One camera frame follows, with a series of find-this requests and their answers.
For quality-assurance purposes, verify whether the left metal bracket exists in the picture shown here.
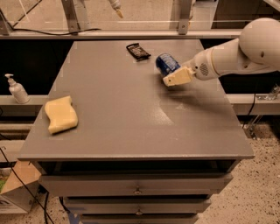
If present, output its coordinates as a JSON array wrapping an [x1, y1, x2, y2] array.
[[61, 0, 80, 35]]

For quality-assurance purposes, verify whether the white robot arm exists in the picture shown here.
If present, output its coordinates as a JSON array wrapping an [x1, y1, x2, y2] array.
[[163, 17, 280, 87]]

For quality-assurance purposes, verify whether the bottom grey drawer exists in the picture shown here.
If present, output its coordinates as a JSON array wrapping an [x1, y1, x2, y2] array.
[[80, 214, 198, 224]]

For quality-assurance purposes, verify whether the right metal bracket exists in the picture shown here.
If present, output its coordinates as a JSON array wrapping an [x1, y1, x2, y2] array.
[[178, 0, 193, 35]]

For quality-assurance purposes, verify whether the grey drawer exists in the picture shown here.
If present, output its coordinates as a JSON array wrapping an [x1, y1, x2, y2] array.
[[65, 196, 211, 215], [39, 173, 233, 197], [80, 214, 198, 224]]

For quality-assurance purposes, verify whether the yellow sponge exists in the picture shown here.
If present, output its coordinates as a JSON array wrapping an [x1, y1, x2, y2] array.
[[45, 95, 78, 134]]

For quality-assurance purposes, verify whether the black floor cable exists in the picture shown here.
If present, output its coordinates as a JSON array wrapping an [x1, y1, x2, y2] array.
[[0, 145, 55, 224]]

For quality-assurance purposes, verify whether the grey drawer cabinet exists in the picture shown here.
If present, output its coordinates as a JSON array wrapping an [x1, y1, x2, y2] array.
[[17, 38, 256, 224]]

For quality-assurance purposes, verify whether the white nozzle with tan tip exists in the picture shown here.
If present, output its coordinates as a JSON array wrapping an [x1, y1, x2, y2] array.
[[108, 0, 123, 18]]

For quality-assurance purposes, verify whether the cardboard box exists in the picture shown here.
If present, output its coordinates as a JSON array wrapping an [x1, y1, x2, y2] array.
[[0, 161, 41, 214]]

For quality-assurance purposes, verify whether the blue pepsi can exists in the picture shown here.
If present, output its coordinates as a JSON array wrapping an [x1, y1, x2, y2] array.
[[156, 53, 180, 77]]

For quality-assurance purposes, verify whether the metal bracket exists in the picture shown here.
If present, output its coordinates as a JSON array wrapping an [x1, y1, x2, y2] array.
[[178, 0, 193, 35], [61, 0, 80, 35]]

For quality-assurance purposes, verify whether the white pump bottle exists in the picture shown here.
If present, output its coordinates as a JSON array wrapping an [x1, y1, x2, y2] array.
[[5, 73, 30, 104]]

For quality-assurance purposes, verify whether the black cable on shelf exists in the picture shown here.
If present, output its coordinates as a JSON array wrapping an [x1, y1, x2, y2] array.
[[11, 27, 102, 37]]

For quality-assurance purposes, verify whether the top grey drawer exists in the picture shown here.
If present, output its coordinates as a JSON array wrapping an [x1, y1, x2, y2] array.
[[39, 173, 233, 197]]

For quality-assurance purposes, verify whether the black snack wrapper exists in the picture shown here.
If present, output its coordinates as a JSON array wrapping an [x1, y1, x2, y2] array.
[[126, 43, 151, 61]]

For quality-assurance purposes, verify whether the middle grey drawer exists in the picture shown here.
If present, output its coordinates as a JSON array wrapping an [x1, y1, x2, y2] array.
[[65, 196, 211, 215]]

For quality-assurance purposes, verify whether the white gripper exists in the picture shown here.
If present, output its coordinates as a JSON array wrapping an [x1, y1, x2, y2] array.
[[163, 48, 219, 87]]

